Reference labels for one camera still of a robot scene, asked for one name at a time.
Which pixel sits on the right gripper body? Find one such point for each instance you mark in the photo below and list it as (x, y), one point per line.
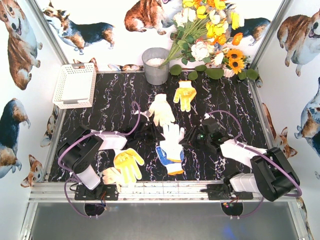
(195, 136)

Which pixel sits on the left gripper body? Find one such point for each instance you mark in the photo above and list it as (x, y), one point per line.
(149, 130)

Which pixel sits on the white glove orange cuff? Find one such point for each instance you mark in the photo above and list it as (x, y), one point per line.
(173, 134)

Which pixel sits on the yellow palm glove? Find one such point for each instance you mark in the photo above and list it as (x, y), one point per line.
(128, 162)

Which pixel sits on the blue dotted glove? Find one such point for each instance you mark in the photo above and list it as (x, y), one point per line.
(172, 162)

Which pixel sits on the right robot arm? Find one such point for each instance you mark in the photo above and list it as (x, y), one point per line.
(271, 174)

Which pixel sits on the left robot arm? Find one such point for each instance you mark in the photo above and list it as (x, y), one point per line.
(79, 149)

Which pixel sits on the white plastic storage basket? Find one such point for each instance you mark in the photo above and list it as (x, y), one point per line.
(75, 86)

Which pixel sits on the cream knit glove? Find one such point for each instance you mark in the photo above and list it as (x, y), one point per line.
(161, 110)

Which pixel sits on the orange dotted glove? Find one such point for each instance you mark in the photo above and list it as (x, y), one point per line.
(184, 94)

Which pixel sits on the cream glove at front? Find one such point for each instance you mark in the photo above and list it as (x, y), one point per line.
(112, 175)

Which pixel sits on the small sunflower pot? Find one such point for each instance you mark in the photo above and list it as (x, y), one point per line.
(234, 62)

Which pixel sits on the grey metal bucket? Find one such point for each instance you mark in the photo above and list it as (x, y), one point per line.
(155, 66)

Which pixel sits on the artificial flower bouquet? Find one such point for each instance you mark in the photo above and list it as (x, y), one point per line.
(203, 31)

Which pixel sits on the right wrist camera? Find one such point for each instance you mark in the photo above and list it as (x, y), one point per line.
(207, 117)

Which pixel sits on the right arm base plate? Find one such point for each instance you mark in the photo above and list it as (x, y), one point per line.
(222, 190)

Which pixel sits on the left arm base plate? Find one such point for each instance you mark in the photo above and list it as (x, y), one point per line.
(108, 192)

